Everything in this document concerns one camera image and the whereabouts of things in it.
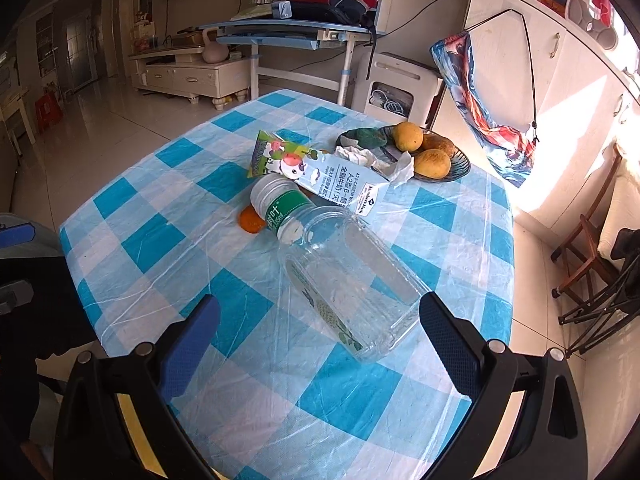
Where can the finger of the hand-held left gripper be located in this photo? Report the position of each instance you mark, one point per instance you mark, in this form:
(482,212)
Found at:
(15,234)
(12,296)

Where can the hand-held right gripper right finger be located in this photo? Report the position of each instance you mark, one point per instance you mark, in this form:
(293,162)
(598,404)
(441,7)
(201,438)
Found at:
(450,350)

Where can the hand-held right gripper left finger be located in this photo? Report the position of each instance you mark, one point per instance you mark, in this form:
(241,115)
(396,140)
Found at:
(190,340)

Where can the yellow plastic basin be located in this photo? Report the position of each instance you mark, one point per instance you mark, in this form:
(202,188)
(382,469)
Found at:
(135,425)

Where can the clear plastic bottle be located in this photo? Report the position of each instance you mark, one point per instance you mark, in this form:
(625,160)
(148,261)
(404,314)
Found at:
(350,280)

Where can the small orange peel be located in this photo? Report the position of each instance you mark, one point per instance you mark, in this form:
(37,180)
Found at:
(247,220)

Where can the dark fruit plate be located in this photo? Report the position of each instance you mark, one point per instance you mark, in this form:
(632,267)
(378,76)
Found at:
(460,165)

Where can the white tissue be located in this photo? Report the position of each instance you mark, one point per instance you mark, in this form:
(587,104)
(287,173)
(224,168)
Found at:
(400,170)

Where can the milk carton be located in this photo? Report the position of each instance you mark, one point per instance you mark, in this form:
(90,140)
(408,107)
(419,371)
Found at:
(340,180)

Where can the green wrapper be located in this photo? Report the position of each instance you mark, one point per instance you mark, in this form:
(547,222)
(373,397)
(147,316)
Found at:
(370,136)

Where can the blue checkered plastic tablecloth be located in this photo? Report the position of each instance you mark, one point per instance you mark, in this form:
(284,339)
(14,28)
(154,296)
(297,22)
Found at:
(200,230)

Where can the red plastic stool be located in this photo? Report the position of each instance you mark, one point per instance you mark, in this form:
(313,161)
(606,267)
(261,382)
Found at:
(47,112)

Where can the black folding chair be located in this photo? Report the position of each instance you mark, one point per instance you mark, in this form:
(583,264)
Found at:
(610,300)

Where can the yellow mango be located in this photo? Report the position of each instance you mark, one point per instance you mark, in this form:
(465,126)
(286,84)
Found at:
(407,136)
(432,164)

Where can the glass display cabinet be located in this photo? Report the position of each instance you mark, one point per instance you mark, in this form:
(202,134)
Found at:
(45,45)

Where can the glass door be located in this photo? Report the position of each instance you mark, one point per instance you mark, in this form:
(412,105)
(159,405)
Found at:
(80,50)

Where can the brownish mango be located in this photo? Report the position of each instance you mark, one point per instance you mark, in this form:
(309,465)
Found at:
(442,144)

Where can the white cushion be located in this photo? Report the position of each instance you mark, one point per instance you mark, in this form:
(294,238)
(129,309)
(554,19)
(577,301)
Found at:
(617,210)

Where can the cream television cabinet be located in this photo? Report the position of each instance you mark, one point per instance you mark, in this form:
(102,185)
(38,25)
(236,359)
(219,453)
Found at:
(190,75)

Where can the colourful toy box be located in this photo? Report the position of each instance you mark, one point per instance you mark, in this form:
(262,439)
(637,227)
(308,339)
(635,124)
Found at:
(145,32)

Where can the colourful printed bag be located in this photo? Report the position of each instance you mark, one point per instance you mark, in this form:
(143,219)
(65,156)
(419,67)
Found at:
(480,100)

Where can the brown box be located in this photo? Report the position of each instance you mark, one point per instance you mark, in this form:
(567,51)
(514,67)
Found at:
(187,40)

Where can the white cabinet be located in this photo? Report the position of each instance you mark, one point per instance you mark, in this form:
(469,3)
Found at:
(575,110)

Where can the pink kettlebell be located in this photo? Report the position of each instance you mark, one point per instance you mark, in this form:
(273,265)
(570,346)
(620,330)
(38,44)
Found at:
(215,50)

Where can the white plastic stool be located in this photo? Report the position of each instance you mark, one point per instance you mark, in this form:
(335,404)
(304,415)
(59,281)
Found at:
(400,67)

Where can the blue study desk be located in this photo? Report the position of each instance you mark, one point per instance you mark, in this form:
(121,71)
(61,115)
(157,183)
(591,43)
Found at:
(280,35)

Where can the light blue small box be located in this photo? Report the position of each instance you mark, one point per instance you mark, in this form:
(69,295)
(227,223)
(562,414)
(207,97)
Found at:
(281,10)

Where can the white portable stereo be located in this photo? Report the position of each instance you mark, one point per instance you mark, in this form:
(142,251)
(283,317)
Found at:
(592,22)

